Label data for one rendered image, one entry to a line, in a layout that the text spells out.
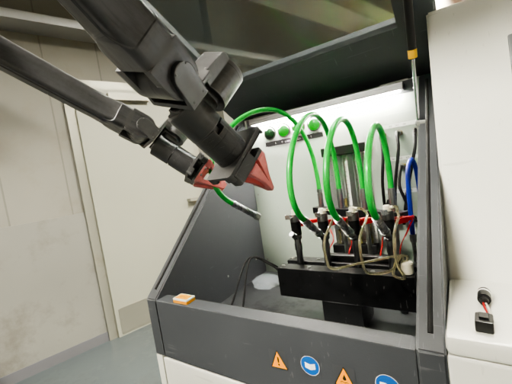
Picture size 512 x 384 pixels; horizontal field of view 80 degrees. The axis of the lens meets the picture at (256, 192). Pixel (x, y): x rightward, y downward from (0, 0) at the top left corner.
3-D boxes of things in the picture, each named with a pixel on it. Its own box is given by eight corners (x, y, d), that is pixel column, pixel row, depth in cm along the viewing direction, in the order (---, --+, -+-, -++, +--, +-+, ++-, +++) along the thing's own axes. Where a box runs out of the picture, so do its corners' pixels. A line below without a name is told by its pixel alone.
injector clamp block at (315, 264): (284, 319, 85) (276, 267, 84) (299, 303, 93) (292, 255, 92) (421, 344, 66) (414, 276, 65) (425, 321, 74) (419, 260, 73)
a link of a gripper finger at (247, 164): (290, 177, 52) (254, 140, 47) (273, 212, 49) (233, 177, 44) (264, 179, 57) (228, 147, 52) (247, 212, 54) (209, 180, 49)
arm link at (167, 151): (145, 155, 78) (146, 145, 73) (161, 136, 81) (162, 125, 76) (169, 169, 79) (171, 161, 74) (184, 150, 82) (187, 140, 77)
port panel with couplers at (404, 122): (382, 216, 95) (370, 116, 93) (384, 214, 98) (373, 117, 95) (430, 216, 88) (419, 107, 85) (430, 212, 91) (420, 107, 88)
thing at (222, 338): (165, 356, 83) (155, 300, 81) (177, 347, 86) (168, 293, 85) (426, 446, 48) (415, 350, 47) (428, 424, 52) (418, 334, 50)
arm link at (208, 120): (157, 120, 44) (173, 111, 39) (183, 85, 46) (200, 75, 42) (193, 150, 47) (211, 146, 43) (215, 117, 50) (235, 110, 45)
